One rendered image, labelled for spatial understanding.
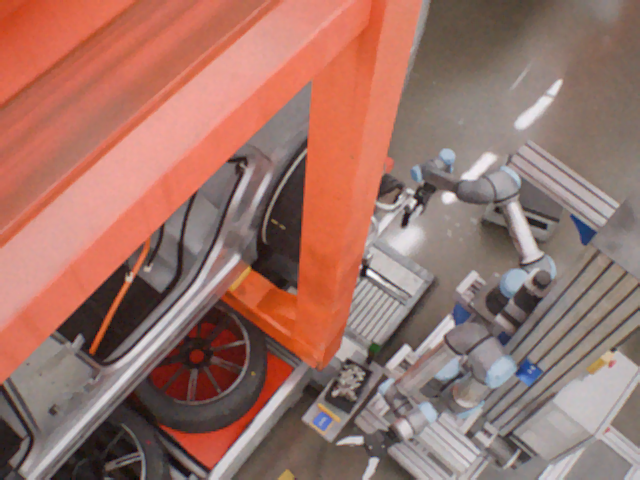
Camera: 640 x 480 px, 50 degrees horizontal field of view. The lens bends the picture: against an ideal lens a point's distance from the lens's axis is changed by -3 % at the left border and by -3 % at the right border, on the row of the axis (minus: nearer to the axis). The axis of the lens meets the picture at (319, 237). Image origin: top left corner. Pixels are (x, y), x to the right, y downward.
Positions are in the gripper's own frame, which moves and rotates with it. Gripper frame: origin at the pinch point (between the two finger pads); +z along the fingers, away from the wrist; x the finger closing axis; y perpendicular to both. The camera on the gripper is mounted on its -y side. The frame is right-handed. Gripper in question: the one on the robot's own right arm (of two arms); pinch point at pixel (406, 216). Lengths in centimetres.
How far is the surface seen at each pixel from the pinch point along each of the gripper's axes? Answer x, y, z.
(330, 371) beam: 6, -70, 60
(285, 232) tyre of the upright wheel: -34, 12, 48
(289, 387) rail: 0, -44, 87
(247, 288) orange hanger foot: -39, -15, 69
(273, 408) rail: 0, -44, 99
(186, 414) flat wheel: -27, -33, 128
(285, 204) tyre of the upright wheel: -39, 23, 42
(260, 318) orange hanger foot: -26, -18, 76
